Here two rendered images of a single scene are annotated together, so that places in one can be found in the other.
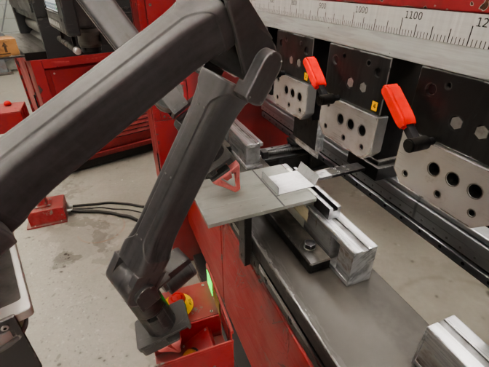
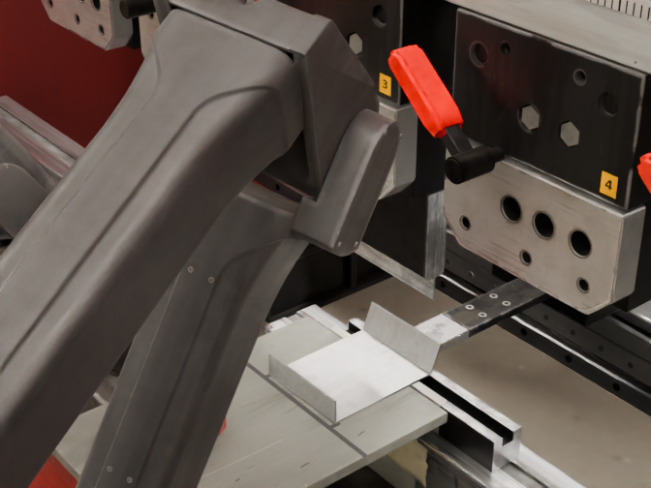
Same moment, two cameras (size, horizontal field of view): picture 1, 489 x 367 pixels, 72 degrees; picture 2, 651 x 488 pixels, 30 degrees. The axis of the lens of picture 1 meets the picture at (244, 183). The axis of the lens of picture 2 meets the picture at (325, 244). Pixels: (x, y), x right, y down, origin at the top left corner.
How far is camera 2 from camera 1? 0.22 m
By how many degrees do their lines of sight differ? 14
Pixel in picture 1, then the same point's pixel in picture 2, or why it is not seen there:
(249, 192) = (247, 430)
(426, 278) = not seen: outside the picture
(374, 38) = (588, 20)
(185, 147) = (166, 391)
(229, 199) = not seen: hidden behind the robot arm
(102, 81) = (46, 317)
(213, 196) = not seen: hidden behind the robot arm
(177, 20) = (186, 117)
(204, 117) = (216, 306)
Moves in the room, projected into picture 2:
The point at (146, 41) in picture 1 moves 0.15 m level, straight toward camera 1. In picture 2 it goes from (125, 187) to (332, 387)
